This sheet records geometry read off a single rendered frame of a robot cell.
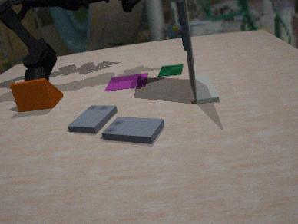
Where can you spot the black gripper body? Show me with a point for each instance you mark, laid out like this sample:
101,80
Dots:
126,5

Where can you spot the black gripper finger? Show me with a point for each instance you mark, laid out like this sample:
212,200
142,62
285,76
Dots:
134,2

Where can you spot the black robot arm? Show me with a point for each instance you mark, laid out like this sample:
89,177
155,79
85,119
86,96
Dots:
41,57

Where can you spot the magenta flat square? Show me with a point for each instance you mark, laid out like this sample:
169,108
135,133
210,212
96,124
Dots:
128,81

